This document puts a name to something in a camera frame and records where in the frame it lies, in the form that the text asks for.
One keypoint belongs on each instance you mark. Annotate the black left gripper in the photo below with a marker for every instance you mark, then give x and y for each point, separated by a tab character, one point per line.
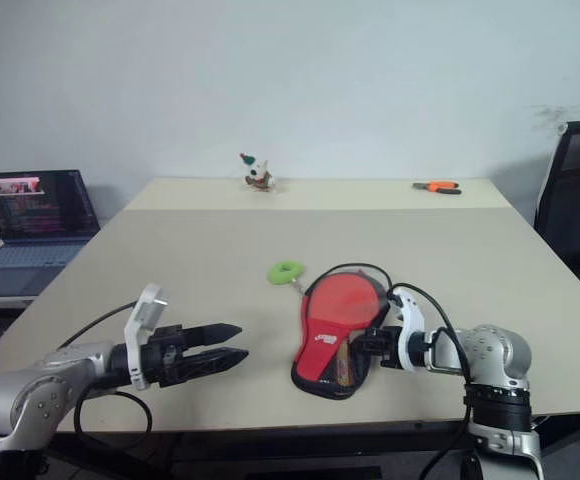
165	355

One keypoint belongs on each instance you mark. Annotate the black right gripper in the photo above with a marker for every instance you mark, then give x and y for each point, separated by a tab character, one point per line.
385	347

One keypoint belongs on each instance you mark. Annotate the red table tennis paddle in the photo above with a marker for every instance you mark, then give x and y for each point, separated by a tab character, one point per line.
350	300

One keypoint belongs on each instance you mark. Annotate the black fabric pouch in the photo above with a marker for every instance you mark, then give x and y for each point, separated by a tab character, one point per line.
320	360

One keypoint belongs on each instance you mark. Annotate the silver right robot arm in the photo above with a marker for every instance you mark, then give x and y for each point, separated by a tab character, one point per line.
490	355

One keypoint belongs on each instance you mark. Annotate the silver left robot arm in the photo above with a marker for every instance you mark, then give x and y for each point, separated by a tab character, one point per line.
30	385

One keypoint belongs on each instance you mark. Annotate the orange and black pliers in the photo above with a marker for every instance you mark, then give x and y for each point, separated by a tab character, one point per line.
437	187

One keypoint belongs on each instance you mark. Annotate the white plush dog toy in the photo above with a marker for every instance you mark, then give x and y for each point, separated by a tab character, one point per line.
257	175

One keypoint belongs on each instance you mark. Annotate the open blue laptop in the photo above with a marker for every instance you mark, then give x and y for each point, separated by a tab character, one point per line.
35	210

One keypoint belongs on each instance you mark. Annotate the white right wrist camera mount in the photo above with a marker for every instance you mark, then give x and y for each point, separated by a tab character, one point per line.
412	312

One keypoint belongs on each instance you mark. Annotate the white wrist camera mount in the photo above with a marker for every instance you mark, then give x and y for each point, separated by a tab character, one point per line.
412	312
147	310

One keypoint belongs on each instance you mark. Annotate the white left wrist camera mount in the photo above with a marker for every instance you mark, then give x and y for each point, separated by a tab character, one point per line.
147	310

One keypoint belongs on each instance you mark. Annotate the black table frame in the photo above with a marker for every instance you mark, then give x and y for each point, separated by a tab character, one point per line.
270	445

